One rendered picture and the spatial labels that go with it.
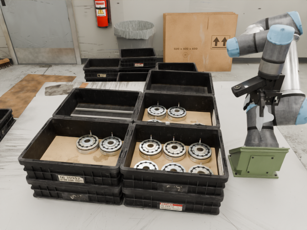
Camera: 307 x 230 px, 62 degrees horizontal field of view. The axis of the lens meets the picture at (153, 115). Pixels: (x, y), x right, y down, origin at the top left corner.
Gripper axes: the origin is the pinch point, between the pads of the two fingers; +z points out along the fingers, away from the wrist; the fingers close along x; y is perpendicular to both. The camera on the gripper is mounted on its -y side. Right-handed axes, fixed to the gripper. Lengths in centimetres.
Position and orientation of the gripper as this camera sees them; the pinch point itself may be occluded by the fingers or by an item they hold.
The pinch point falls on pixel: (249, 120)
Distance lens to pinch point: 105.4
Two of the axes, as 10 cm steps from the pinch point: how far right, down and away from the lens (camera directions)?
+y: 10.0, 0.1, 0.8
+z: -0.5, 8.5, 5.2
